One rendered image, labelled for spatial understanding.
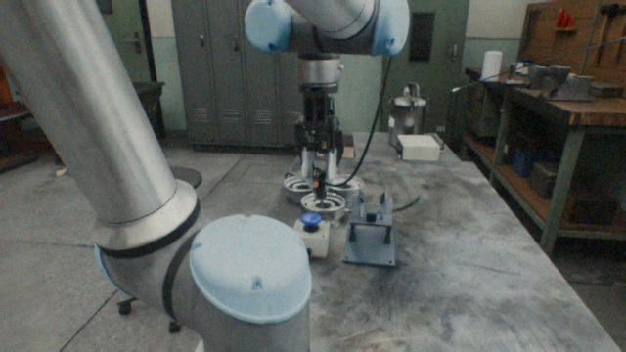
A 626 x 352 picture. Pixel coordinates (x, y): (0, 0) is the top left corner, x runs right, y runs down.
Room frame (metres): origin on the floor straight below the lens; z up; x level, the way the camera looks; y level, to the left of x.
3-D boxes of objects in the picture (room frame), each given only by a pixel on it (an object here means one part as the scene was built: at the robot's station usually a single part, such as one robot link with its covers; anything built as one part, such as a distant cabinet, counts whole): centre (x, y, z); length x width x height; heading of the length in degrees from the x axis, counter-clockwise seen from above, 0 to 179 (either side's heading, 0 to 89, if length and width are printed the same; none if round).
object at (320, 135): (0.69, -0.01, 1.07); 0.09 x 0.08 x 0.12; 170
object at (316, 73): (0.69, -0.01, 1.15); 0.08 x 0.08 x 0.05
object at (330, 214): (0.81, -0.02, 0.82); 0.10 x 0.10 x 0.04
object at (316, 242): (0.67, 0.01, 0.82); 0.08 x 0.07 x 0.05; 173
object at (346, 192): (0.93, -0.08, 0.82); 0.10 x 0.10 x 0.04
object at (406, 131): (1.72, -0.45, 0.83); 0.41 x 0.19 x 0.30; 177
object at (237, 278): (0.33, 0.07, 0.97); 0.13 x 0.12 x 0.14; 58
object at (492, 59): (2.83, -1.27, 0.96); 0.12 x 0.11 x 0.20; 83
